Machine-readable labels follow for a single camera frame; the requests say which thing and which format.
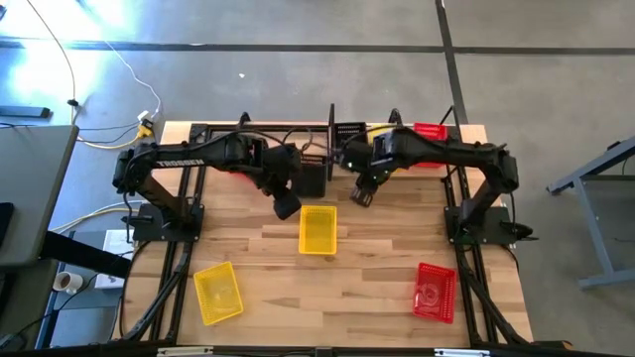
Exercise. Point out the black shelf divider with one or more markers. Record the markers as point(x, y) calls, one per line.
point(331, 119)

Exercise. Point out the silver frame bracket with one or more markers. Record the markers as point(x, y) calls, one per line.
point(186, 351)
point(461, 352)

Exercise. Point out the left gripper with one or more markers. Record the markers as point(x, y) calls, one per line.
point(288, 205)

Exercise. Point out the black aluminium rig frame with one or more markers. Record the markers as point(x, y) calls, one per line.
point(273, 354)

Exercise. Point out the grey metal table frame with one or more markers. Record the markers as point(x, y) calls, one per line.
point(594, 228)

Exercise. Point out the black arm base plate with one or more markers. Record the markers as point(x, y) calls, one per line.
point(496, 228)
point(149, 223)

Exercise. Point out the white cup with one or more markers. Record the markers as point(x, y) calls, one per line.
point(67, 281)

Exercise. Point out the grey desk top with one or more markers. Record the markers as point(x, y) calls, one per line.
point(35, 188)

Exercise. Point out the flat black floor bar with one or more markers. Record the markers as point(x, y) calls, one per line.
point(25, 111)

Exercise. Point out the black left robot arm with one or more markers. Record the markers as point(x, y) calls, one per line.
point(198, 154)

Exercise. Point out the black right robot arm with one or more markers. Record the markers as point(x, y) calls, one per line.
point(446, 151)

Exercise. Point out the black object on desk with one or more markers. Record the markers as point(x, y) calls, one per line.
point(5, 223)

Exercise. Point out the white box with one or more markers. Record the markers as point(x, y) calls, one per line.
point(119, 243)

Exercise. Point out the black desk support beam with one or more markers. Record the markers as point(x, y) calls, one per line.
point(84, 253)

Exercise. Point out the black plastic slotted basket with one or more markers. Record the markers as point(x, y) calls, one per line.
point(312, 178)
point(349, 131)

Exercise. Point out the yellow plastic slotted basket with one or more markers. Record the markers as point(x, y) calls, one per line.
point(218, 292)
point(373, 133)
point(317, 230)

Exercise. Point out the red plastic slotted basket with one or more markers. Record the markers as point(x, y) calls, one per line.
point(430, 131)
point(434, 292)

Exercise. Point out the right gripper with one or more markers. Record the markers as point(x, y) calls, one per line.
point(368, 181)

